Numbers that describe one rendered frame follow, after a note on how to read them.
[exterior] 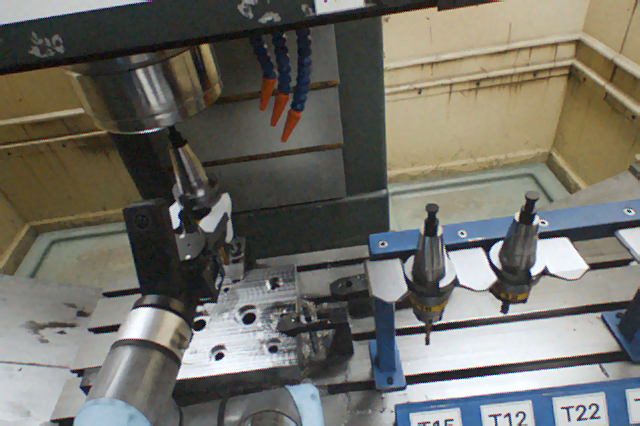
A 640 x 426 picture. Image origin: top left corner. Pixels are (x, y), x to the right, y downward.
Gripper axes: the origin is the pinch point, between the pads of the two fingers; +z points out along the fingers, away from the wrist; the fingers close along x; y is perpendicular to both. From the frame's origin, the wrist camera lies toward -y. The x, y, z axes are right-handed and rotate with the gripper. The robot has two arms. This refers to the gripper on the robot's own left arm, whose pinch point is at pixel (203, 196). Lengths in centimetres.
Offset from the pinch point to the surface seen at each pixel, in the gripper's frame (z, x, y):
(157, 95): -7.9, 4.0, -19.8
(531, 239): -9.6, 42.8, 1.6
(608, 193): 50, 86, 47
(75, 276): 46, -85, 70
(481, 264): -8.5, 38.1, 7.1
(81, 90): -8.1, -3.6, -21.1
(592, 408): -14, 56, 35
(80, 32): -20.5, 7.9, -30.1
